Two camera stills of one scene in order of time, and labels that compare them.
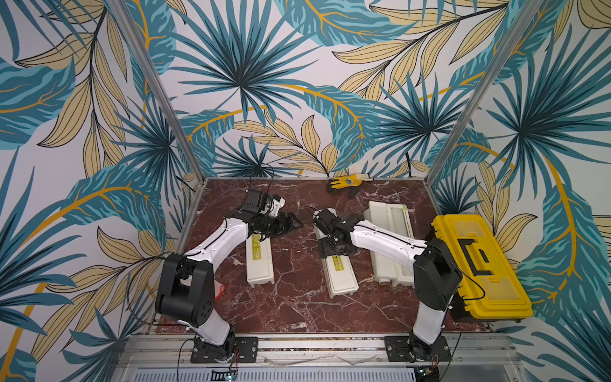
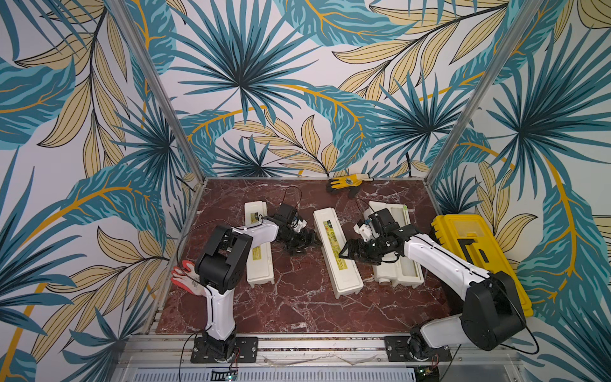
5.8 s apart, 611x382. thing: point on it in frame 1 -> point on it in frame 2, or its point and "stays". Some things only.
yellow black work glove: x=348 y=185 stays
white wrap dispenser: x=340 y=269 stays
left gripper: x=282 y=227 -> x=305 y=242
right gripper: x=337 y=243 -> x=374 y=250
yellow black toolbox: x=491 y=287 stays
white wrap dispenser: x=394 y=217 stays
